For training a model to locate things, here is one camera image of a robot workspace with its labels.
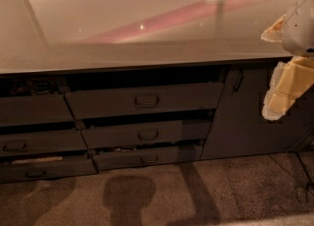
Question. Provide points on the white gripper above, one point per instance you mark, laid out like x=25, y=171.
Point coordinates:
x=301, y=28

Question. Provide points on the grey drawer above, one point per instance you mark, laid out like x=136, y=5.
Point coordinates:
x=146, y=133
x=147, y=157
x=100, y=103
x=69, y=166
x=41, y=142
x=29, y=110

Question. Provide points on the grey cabinet door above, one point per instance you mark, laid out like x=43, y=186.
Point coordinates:
x=239, y=128

